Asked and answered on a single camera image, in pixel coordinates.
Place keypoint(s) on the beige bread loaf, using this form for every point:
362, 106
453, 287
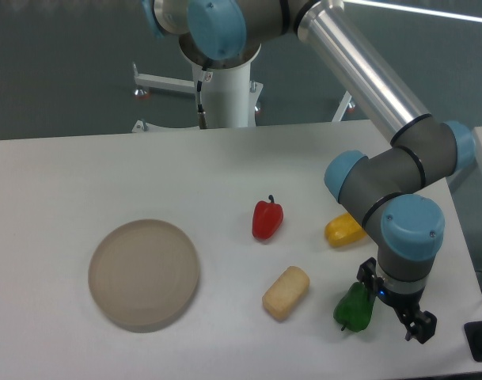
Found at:
286, 292

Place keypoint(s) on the green bell pepper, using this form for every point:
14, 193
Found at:
354, 310

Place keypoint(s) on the yellow bell pepper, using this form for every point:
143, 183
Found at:
343, 230

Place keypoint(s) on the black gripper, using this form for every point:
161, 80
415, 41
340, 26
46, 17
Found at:
403, 297

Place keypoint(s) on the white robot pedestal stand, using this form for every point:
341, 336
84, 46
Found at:
274, 84

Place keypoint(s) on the red bell pepper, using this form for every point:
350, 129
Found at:
267, 218

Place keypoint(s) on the black device at table edge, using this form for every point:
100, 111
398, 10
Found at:
473, 332

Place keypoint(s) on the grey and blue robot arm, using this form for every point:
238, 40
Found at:
381, 193

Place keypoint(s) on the round beige plate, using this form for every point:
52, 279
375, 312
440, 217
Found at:
143, 275

